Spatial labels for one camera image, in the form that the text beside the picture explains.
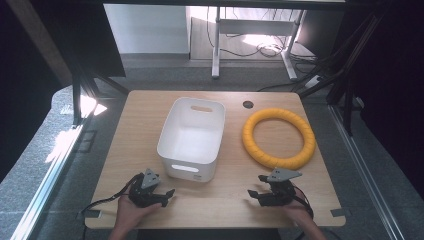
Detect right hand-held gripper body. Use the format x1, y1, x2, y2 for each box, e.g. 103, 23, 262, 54
259, 167, 303, 207

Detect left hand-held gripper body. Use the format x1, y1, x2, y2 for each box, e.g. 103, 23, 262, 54
127, 168, 162, 209

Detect person's left hand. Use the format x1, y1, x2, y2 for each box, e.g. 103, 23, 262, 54
116, 195, 163, 230

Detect person's right hand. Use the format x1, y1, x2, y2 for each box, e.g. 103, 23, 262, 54
282, 199, 315, 230

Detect white plastic basket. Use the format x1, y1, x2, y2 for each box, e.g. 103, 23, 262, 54
156, 96, 227, 184

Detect dark floor outlet cover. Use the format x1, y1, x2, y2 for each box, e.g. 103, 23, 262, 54
77, 129, 98, 154

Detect white power strip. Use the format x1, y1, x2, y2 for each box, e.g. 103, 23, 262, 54
304, 75, 324, 90

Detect black tripod stand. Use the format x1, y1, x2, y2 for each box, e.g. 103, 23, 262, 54
293, 13, 384, 137
70, 64, 130, 128

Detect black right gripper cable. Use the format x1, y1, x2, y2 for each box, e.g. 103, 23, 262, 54
289, 184, 315, 220

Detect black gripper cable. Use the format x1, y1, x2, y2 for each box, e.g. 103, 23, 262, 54
289, 184, 315, 220
81, 173, 142, 215

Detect yellow ring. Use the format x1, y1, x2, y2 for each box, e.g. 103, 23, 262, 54
241, 107, 317, 171

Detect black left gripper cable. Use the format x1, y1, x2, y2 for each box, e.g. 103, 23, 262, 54
81, 173, 142, 215

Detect aluminium rail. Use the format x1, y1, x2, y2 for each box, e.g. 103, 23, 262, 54
9, 122, 88, 240
327, 104, 407, 240

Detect black floor cables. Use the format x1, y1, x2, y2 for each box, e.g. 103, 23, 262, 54
205, 6, 318, 68

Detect white desk frame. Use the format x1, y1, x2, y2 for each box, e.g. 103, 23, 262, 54
211, 6, 307, 82

